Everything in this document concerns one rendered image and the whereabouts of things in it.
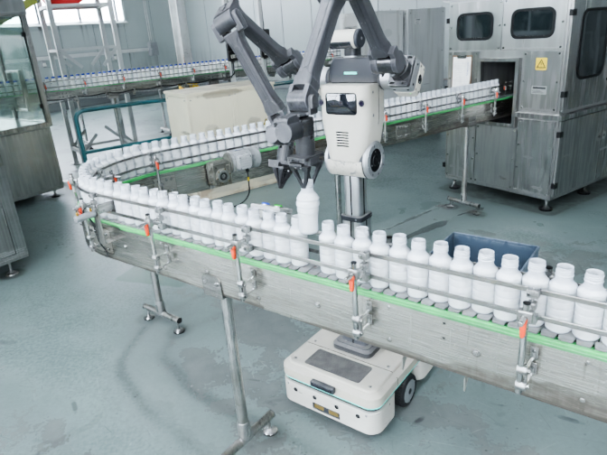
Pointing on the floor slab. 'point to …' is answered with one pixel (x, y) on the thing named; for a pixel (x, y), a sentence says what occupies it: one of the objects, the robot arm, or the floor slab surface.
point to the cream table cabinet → (217, 120)
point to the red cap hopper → (82, 65)
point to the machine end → (534, 95)
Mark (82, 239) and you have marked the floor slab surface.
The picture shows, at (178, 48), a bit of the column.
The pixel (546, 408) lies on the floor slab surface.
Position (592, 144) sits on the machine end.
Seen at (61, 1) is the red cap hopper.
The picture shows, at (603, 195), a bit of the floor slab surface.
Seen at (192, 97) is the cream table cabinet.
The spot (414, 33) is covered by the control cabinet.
